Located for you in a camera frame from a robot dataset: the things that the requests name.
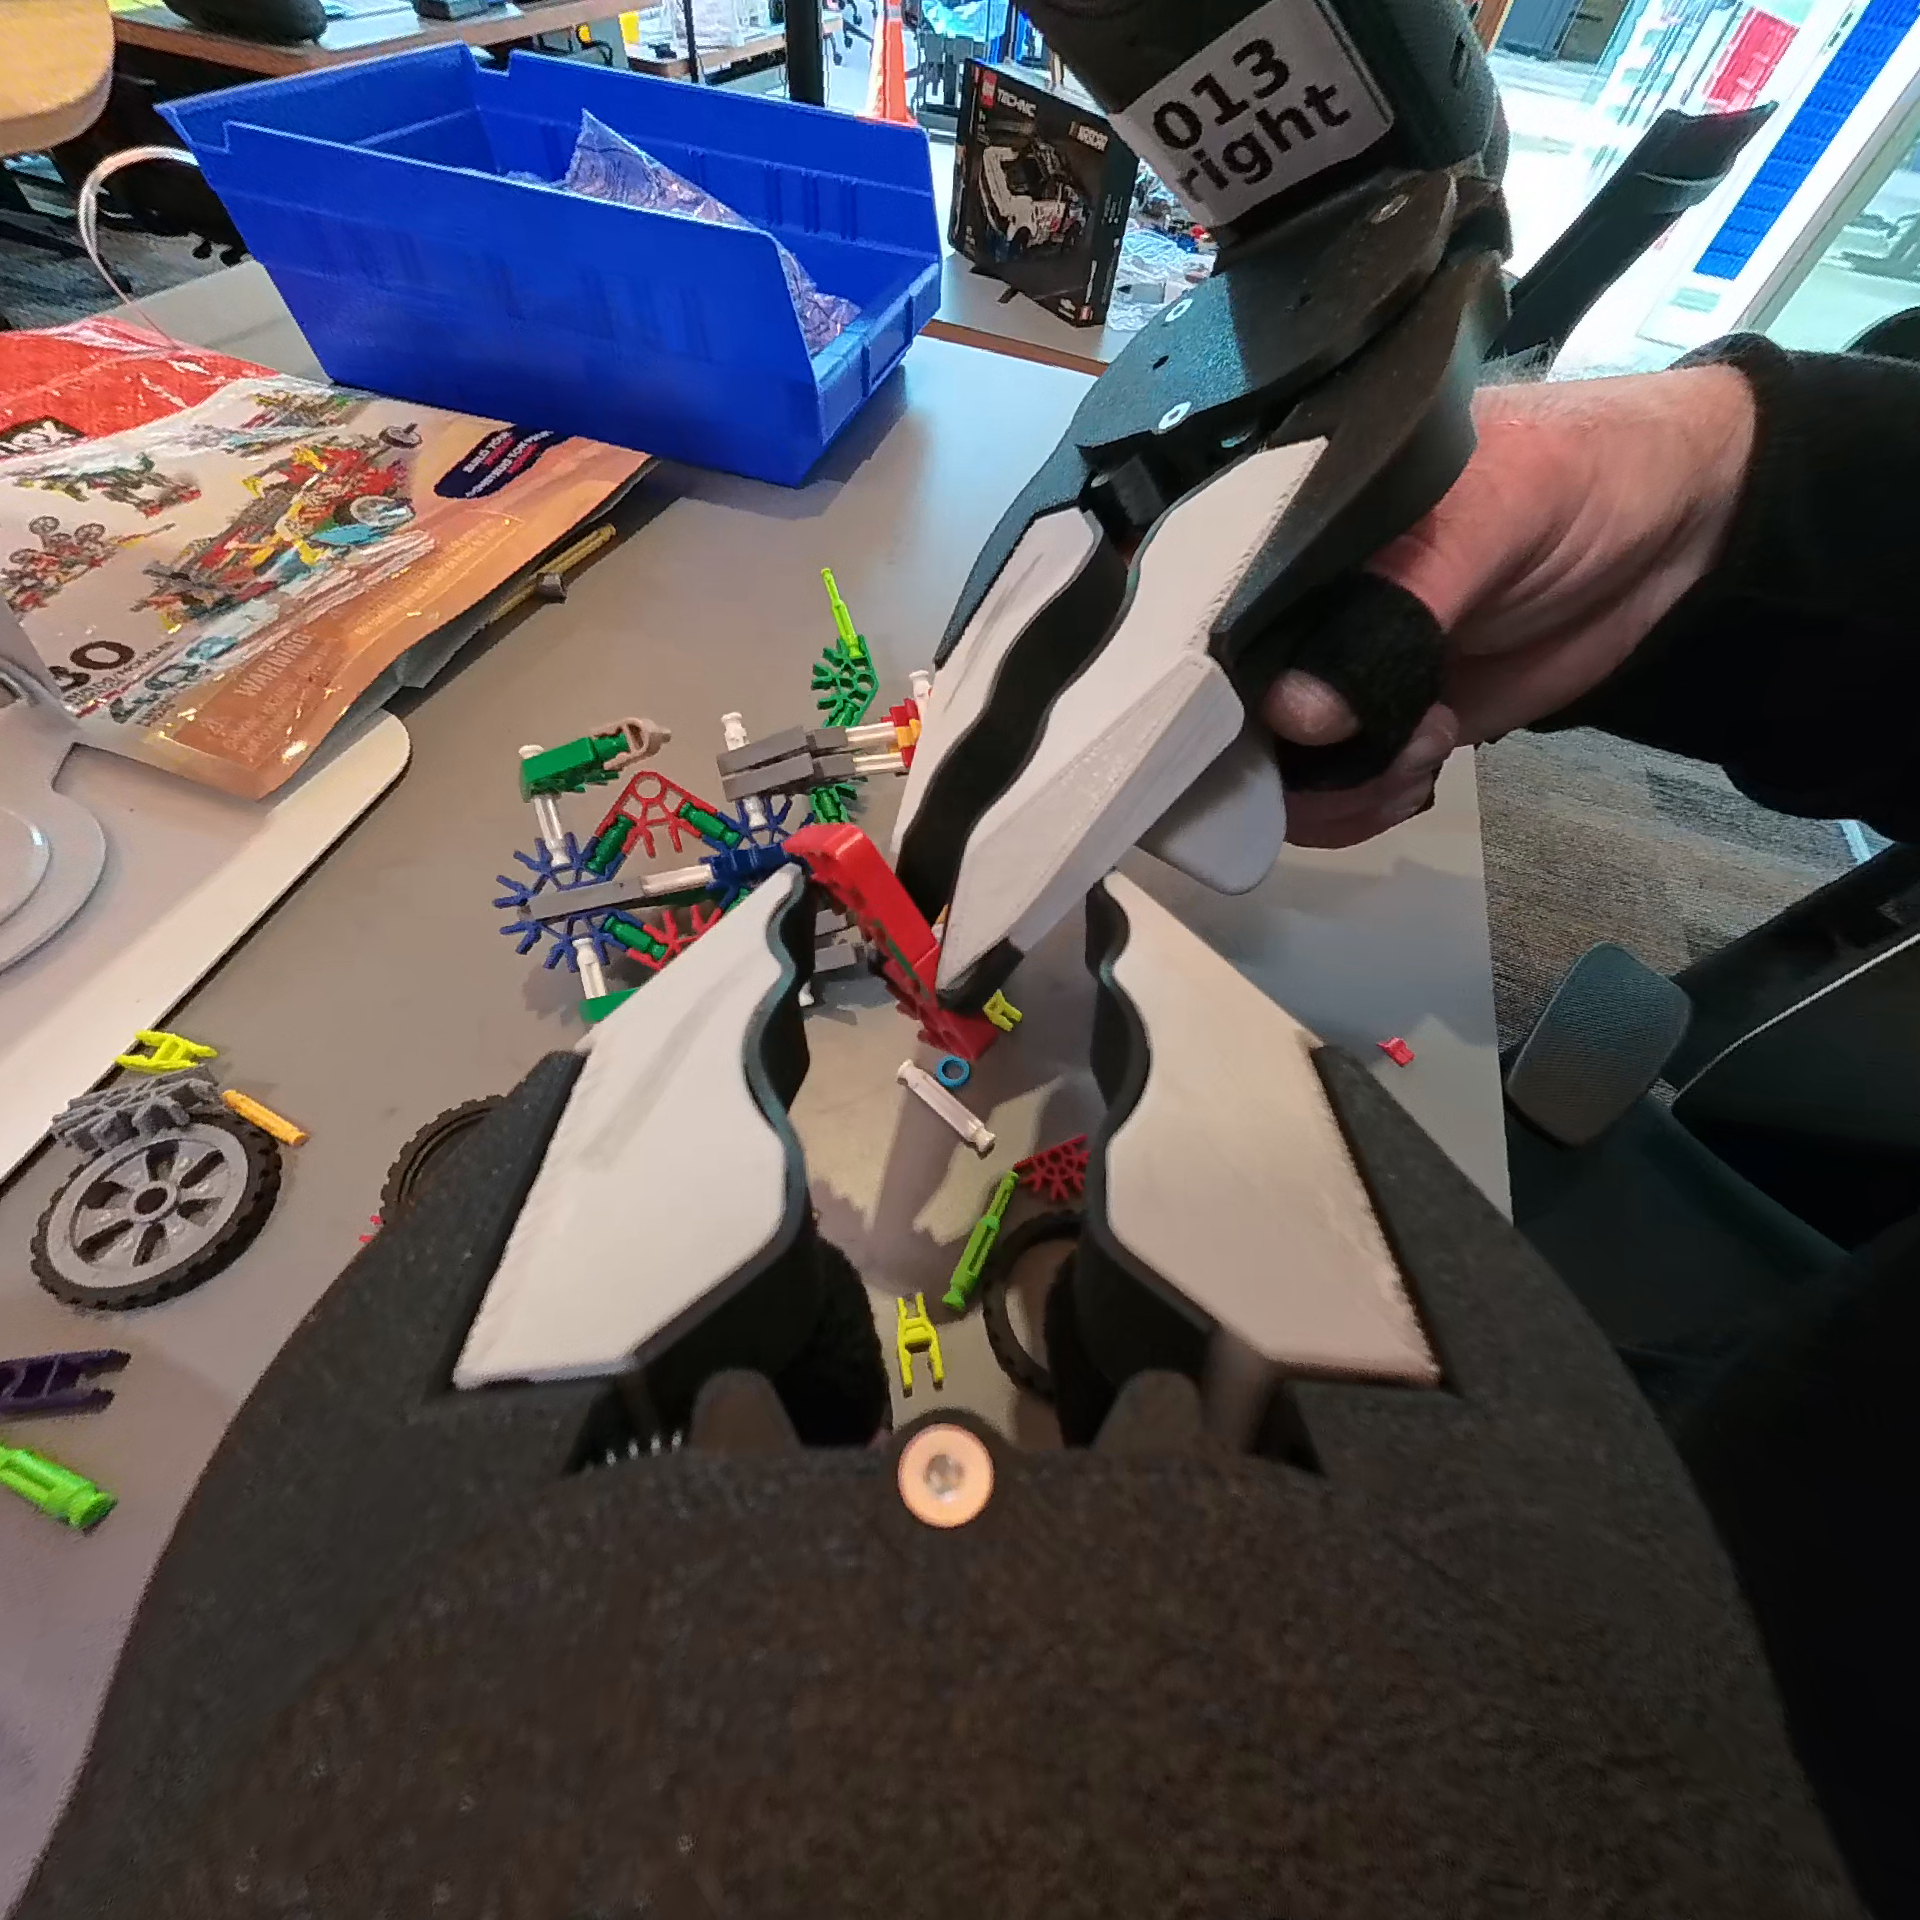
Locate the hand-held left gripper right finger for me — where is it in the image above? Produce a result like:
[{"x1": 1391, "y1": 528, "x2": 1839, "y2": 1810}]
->
[{"x1": 1053, "y1": 877, "x2": 1446, "y2": 1450}]

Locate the grey background table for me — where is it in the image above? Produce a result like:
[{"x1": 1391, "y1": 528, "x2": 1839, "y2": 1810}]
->
[{"x1": 921, "y1": 224, "x2": 1201, "y2": 379}]

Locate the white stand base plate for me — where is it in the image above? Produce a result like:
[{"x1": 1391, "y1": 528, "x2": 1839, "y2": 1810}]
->
[{"x1": 0, "y1": 0, "x2": 414, "y2": 1189}]

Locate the black tyre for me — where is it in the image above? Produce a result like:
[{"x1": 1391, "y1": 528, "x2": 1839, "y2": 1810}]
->
[
  {"x1": 982, "y1": 1207, "x2": 1091, "y2": 1399},
  {"x1": 377, "y1": 1094, "x2": 506, "y2": 1221}
]

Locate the multicolour construction toy model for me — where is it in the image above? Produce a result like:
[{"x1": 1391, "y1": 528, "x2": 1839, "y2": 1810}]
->
[{"x1": 494, "y1": 705, "x2": 935, "y2": 1031}]

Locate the person's right forearm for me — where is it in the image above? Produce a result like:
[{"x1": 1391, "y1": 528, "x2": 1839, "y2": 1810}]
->
[{"x1": 1536, "y1": 333, "x2": 1920, "y2": 842}]

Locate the purple connector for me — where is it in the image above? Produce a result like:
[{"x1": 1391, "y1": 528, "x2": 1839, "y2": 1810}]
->
[{"x1": 0, "y1": 1351, "x2": 133, "y2": 1422}]

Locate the orange toy set package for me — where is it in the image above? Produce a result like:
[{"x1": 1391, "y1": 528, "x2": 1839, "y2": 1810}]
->
[{"x1": 0, "y1": 314, "x2": 661, "y2": 801}]

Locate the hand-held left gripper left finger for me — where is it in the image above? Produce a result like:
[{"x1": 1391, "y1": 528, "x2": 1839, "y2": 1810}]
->
[{"x1": 450, "y1": 863, "x2": 893, "y2": 1450}]

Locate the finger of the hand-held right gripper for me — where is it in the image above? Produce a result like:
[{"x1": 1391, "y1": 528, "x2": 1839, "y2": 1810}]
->
[
  {"x1": 932, "y1": 439, "x2": 1333, "y2": 1011},
  {"x1": 892, "y1": 503, "x2": 1130, "y2": 940}
]

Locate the grey connector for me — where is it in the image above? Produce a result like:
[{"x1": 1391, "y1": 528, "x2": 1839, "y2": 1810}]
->
[{"x1": 52, "y1": 1069, "x2": 221, "y2": 1152}]

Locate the green connector chain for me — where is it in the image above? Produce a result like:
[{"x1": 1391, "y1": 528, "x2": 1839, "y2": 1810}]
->
[{"x1": 810, "y1": 566, "x2": 881, "y2": 732}]

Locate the person's right hand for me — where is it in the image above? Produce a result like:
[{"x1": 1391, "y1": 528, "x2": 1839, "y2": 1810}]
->
[{"x1": 1256, "y1": 365, "x2": 1759, "y2": 853}]

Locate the white rod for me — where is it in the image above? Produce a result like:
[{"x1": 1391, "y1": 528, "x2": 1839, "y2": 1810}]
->
[{"x1": 896, "y1": 1056, "x2": 1001, "y2": 1159}]

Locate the clear plastic bag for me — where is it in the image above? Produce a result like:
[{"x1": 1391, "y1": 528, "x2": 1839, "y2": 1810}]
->
[{"x1": 510, "y1": 109, "x2": 866, "y2": 357}]

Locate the black chair frame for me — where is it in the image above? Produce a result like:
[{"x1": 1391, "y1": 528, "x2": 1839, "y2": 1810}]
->
[{"x1": 1499, "y1": 96, "x2": 1782, "y2": 363}]

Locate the dull yellow rod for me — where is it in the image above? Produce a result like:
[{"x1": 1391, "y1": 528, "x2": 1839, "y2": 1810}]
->
[{"x1": 485, "y1": 523, "x2": 621, "y2": 626}]

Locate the blue plastic storage bin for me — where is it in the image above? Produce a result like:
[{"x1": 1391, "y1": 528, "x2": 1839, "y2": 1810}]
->
[{"x1": 156, "y1": 43, "x2": 947, "y2": 490}]

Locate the grey spoked wheel with tyre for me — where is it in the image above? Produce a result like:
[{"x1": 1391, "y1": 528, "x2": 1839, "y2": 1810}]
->
[{"x1": 30, "y1": 1110, "x2": 285, "y2": 1317}]

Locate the light green rod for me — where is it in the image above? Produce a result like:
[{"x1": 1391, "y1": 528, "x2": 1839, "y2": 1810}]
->
[
  {"x1": 941, "y1": 1175, "x2": 1024, "y2": 1315},
  {"x1": 0, "y1": 1443, "x2": 119, "y2": 1534}
]

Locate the black toy car box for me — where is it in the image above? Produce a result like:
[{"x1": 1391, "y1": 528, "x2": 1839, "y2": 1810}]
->
[{"x1": 947, "y1": 57, "x2": 1146, "y2": 331}]

